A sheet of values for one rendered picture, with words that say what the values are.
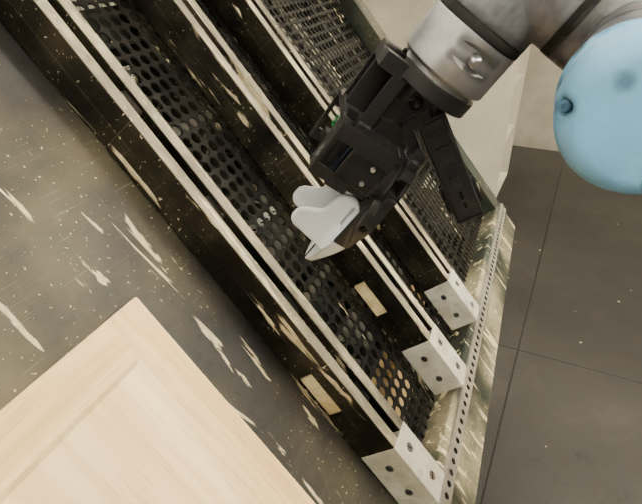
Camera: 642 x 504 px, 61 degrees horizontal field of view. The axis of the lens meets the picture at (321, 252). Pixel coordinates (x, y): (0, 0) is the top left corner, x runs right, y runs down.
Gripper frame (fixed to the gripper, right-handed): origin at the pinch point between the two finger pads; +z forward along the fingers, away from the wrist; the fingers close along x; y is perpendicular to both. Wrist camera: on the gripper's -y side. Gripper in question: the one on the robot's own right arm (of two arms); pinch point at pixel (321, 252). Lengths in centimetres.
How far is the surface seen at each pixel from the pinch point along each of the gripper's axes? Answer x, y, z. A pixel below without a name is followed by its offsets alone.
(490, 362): -44, -72, 33
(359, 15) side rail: -141, -18, 4
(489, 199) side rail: -117, -86, 23
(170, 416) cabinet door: 3.3, 2.5, 28.7
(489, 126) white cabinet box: -323, -177, 43
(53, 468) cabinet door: 13.6, 12.7, 28.3
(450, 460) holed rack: -12, -51, 34
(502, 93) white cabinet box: -324, -167, 20
